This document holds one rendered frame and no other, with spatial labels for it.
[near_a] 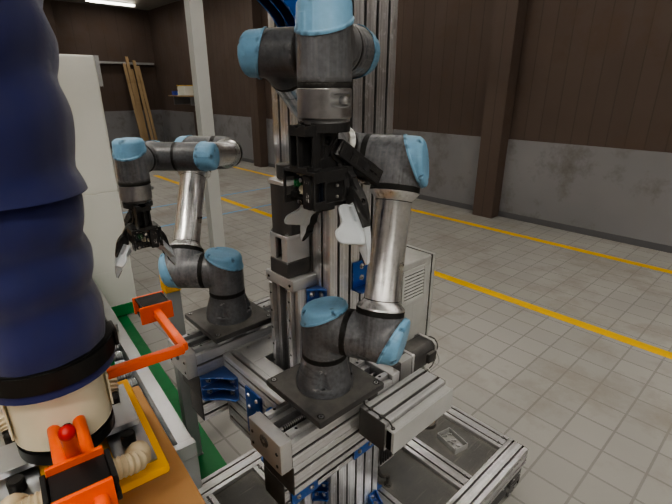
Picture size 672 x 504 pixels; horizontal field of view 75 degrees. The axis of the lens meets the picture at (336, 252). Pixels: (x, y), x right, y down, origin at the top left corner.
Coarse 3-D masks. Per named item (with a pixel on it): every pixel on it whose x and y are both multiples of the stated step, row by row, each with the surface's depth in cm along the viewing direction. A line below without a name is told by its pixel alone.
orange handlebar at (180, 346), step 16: (160, 320) 115; (176, 336) 108; (160, 352) 101; (176, 352) 103; (112, 368) 95; (128, 368) 97; (80, 416) 82; (48, 432) 78; (80, 432) 78; (80, 448) 75
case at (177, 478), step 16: (144, 400) 123; (160, 432) 112; (176, 464) 102; (160, 480) 98; (176, 480) 98; (192, 480) 98; (128, 496) 94; (144, 496) 94; (160, 496) 94; (176, 496) 94; (192, 496) 94
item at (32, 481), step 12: (0, 432) 93; (0, 444) 90; (36, 468) 85; (0, 480) 82; (12, 480) 79; (24, 480) 80; (36, 480) 82; (0, 492) 80; (12, 492) 78; (24, 492) 80
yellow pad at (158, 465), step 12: (120, 384) 108; (120, 396) 104; (132, 396) 105; (144, 420) 97; (120, 432) 93; (132, 432) 90; (144, 432) 93; (108, 444) 91; (120, 444) 90; (156, 444) 91; (120, 456) 87; (156, 456) 87; (156, 468) 85; (168, 468) 87; (120, 480) 83; (132, 480) 83; (144, 480) 84
